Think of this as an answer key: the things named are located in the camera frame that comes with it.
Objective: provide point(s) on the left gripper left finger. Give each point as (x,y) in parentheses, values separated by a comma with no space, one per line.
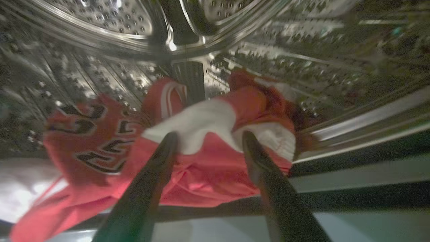
(141,201)

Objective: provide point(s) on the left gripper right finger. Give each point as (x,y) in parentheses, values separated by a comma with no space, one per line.
(282,208)

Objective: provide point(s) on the red basketball jersey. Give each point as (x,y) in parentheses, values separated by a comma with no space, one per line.
(208,174)

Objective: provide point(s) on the white front-load washing machine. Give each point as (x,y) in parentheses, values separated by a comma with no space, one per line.
(302,50)

